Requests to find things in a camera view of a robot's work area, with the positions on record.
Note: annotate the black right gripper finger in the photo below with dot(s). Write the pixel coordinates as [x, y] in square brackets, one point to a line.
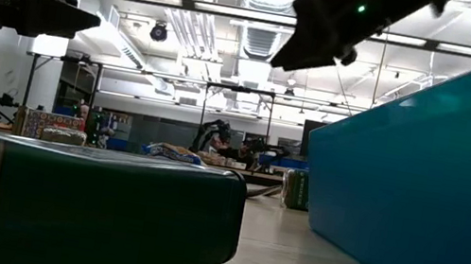
[309, 48]

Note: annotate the green oregano glass jar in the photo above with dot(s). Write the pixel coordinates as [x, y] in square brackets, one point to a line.
[295, 189]

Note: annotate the blue yellow snack bag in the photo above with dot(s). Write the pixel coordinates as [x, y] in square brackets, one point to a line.
[172, 152]

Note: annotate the dark green tin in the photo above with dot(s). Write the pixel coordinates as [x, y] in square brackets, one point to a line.
[83, 212]

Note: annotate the person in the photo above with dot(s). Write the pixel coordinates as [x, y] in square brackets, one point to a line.
[83, 111]
[232, 153]

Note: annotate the black background screen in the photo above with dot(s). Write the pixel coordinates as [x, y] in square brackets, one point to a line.
[314, 133]

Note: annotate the colourful patterned box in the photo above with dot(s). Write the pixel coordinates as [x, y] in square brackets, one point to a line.
[34, 116]

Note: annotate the black ceiling spot lamp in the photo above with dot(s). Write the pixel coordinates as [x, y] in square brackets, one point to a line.
[158, 32]

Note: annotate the teal plastic bin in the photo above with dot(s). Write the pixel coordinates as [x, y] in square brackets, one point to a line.
[422, 192]

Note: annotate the black background rig frame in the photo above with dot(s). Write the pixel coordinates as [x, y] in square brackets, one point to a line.
[204, 103]

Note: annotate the black aluminium table frame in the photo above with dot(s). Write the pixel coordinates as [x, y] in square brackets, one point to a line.
[266, 180]

